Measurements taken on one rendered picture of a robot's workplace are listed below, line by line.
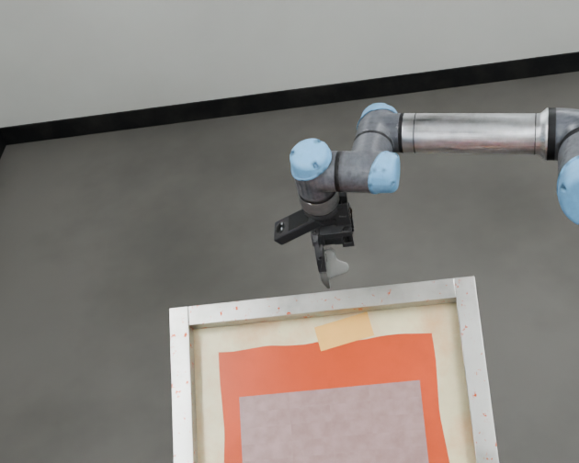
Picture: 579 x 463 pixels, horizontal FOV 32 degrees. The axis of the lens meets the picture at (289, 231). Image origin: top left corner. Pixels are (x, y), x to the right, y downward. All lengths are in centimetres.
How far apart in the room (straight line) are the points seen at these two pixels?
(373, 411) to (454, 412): 15
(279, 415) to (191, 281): 259
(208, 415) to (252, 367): 12
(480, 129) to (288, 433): 66
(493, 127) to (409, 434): 58
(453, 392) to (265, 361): 36
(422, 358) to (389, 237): 259
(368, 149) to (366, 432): 52
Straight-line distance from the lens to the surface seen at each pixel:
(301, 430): 192
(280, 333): 196
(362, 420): 191
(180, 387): 194
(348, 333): 194
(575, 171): 176
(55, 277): 476
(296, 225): 198
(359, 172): 181
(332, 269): 203
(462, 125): 190
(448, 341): 193
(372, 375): 192
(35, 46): 549
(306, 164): 181
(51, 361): 435
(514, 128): 189
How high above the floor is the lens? 284
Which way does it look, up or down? 38 degrees down
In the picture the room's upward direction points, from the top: 12 degrees counter-clockwise
